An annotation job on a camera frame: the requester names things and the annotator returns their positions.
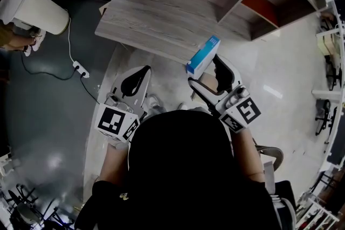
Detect person's left shoe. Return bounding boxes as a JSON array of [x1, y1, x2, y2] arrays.
[[146, 93, 160, 110]]

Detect grey wrist strap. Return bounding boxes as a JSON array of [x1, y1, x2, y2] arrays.
[[105, 137, 129, 151]]

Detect grey backpack strap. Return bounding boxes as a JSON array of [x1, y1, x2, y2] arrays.
[[262, 161, 298, 230]]

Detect person's left forearm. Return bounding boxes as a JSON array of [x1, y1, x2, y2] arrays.
[[99, 142, 130, 190]]

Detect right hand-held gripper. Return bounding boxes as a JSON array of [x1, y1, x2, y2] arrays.
[[187, 53, 263, 134]]

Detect black office chair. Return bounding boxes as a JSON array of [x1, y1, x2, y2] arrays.
[[314, 99, 341, 138], [324, 55, 343, 90]]

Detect person's grey trousers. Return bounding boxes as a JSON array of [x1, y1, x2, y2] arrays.
[[145, 104, 211, 117]]

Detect black power cable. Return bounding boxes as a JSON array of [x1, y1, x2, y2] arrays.
[[20, 50, 78, 81], [80, 75, 101, 105]]

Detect long white office desk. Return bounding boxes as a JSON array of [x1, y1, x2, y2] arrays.
[[310, 0, 345, 173]]

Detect white power strip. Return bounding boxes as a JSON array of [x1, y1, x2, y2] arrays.
[[72, 60, 90, 79]]

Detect person's black top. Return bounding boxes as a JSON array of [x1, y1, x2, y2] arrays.
[[73, 109, 298, 230]]

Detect grey wooden desk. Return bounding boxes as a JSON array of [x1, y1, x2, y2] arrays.
[[94, 0, 254, 66]]

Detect white power cable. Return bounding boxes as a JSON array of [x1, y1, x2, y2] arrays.
[[65, 17, 78, 65]]

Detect black metal frame stand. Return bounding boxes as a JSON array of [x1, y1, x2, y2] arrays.
[[0, 182, 77, 230]]

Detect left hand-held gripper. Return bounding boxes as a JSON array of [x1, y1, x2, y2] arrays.
[[94, 65, 153, 144]]

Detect white cylindrical appliance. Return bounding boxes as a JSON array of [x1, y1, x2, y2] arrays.
[[0, 0, 71, 36]]

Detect white storage shelf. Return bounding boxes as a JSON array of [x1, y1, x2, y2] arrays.
[[295, 190, 341, 230]]

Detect blue and white box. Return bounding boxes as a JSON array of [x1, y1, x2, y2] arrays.
[[185, 35, 222, 80]]

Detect person's right forearm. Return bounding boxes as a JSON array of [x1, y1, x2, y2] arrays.
[[231, 129, 267, 184]]

